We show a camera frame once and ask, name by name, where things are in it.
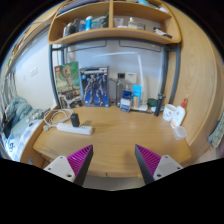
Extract dark glass bottle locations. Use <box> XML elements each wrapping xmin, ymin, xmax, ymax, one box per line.
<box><xmin>116</xmin><ymin>73</ymin><xmax>125</xmax><ymax>106</ymax></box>

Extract bed with green bedding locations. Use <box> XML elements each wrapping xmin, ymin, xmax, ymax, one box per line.
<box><xmin>0</xmin><ymin>97</ymin><xmax>48</xmax><ymax>162</ymax></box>

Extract wooden wall shelf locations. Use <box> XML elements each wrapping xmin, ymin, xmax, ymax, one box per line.
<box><xmin>48</xmin><ymin>0</ymin><xmax>181</xmax><ymax>45</ymax></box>

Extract white box on desk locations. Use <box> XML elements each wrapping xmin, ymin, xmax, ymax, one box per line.
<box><xmin>125</xmin><ymin>72</ymin><xmax>137</xmax><ymax>90</ymax></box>

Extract white power cable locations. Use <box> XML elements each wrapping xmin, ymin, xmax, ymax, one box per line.
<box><xmin>42</xmin><ymin>108</ymin><xmax>75</xmax><ymax>132</ymax></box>

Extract dark green round object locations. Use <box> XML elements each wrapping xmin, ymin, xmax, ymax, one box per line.
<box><xmin>147</xmin><ymin>98</ymin><xmax>157</xmax><ymax>107</ymax></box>

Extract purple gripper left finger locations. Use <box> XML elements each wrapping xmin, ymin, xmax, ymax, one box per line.
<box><xmin>45</xmin><ymin>145</ymin><xmax>93</xmax><ymax>186</ymax></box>

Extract white mug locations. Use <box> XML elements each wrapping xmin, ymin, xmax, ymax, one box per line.
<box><xmin>163</xmin><ymin>104</ymin><xmax>176</xmax><ymax>121</ymax></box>

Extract blue robot model kit box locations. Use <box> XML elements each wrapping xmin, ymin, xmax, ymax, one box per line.
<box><xmin>79</xmin><ymin>66</ymin><xmax>109</xmax><ymax>107</ymax></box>

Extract white desk lamp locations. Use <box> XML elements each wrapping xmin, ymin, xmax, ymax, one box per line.
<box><xmin>100</xmin><ymin>50</ymin><xmax>158</xmax><ymax>113</ymax></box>

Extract white power strip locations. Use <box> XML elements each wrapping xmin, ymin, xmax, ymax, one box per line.
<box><xmin>57</xmin><ymin>123</ymin><xmax>93</xmax><ymax>135</ymax></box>

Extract blue bottle on shelf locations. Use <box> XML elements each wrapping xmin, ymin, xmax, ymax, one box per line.
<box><xmin>85</xmin><ymin>16</ymin><xmax>93</xmax><ymax>31</ymax></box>

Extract green Lego Groot box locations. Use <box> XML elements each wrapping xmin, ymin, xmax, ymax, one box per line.
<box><xmin>55</xmin><ymin>62</ymin><xmax>82</xmax><ymax>108</ymax></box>

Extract small translucent plastic cup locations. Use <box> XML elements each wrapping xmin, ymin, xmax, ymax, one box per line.
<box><xmin>174</xmin><ymin>126</ymin><xmax>187</xmax><ymax>140</ymax></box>

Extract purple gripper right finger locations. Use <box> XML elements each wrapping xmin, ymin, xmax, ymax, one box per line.
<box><xmin>135</xmin><ymin>145</ymin><xmax>182</xmax><ymax>184</ymax></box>

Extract black charger plug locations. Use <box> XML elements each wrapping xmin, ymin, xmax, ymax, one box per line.
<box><xmin>70</xmin><ymin>113</ymin><xmax>80</xmax><ymax>127</ymax></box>

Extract white bottle red cap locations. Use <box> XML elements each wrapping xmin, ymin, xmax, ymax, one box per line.
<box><xmin>171</xmin><ymin>99</ymin><xmax>187</xmax><ymax>129</ymax></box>

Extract light blue carton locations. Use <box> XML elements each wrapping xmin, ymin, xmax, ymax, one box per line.
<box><xmin>133</xmin><ymin>85</ymin><xmax>142</xmax><ymax>107</ymax></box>

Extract small blue box stack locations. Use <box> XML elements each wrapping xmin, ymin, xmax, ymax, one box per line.
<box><xmin>120</xmin><ymin>90</ymin><xmax>132</xmax><ymax>112</ymax></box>

